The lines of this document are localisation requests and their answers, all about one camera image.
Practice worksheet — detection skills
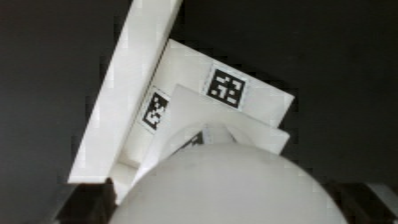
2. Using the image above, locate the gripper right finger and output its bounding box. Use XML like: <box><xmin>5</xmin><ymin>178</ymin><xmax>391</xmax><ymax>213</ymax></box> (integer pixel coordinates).
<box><xmin>323</xmin><ymin>182</ymin><xmax>398</xmax><ymax>224</ymax></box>

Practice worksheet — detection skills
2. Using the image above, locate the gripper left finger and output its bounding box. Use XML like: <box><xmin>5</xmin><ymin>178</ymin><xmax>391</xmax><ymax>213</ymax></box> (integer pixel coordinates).
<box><xmin>55</xmin><ymin>179</ymin><xmax>117</xmax><ymax>224</ymax></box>

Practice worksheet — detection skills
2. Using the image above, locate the white lamp bulb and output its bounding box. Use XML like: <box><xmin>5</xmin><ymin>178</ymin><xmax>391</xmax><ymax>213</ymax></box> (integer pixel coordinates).
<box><xmin>106</xmin><ymin>122</ymin><xmax>351</xmax><ymax>224</ymax></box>

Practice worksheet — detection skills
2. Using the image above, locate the white lamp base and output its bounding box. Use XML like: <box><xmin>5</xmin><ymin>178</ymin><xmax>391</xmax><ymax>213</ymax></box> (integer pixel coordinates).
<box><xmin>110</xmin><ymin>40</ymin><xmax>293</xmax><ymax>197</ymax></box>

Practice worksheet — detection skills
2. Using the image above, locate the white L-shaped fence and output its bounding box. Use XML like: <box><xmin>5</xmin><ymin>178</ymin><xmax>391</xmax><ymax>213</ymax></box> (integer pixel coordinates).
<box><xmin>67</xmin><ymin>0</ymin><xmax>183</xmax><ymax>183</ymax></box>

